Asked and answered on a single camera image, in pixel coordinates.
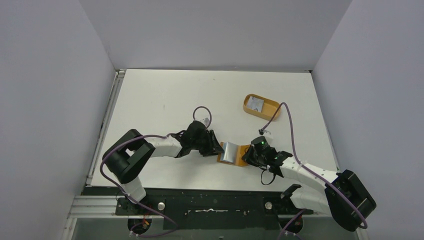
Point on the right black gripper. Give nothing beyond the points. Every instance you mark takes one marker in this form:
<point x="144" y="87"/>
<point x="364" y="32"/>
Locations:
<point x="252" y="156"/>

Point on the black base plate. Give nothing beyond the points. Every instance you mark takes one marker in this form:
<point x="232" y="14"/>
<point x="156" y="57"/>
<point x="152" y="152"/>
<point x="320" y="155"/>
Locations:
<point x="200" y="209"/>

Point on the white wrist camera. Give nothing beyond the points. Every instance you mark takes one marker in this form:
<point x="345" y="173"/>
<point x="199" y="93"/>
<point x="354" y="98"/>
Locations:
<point x="267" y="134"/>
<point x="205" y="121"/>

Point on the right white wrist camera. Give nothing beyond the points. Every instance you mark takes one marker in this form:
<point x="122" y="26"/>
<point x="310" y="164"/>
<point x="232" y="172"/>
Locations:
<point x="267" y="134"/>

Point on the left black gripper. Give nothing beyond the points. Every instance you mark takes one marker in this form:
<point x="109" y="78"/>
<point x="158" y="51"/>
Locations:
<point x="213" y="147"/>

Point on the silver credit card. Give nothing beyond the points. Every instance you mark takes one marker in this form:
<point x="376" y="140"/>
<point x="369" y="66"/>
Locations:
<point x="255" y="103"/>

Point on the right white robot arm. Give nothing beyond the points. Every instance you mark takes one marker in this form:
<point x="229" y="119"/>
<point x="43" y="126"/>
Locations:
<point x="341" y="195"/>

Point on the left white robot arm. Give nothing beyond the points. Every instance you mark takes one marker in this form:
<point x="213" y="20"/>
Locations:
<point x="123" y="162"/>

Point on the orange oval tray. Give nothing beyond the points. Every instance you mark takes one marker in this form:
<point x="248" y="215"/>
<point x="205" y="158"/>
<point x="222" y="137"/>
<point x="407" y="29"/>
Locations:
<point x="270" y="112"/>

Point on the yellow leather card holder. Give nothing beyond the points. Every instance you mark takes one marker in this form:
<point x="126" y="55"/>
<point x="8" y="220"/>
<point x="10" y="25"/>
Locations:
<point x="233" y="154"/>

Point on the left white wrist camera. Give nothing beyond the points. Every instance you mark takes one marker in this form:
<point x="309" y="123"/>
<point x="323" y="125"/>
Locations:
<point x="205" y="121"/>

